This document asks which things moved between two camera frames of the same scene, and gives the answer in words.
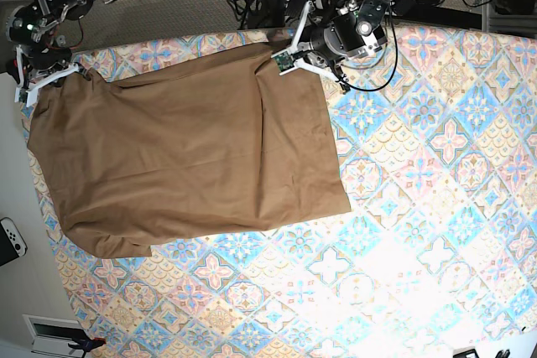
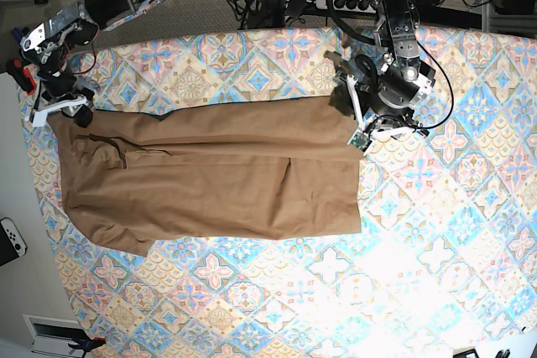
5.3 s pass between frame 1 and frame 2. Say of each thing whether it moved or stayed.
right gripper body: moved
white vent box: stayed
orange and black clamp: stayed
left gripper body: moved
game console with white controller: stayed
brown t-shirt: moved
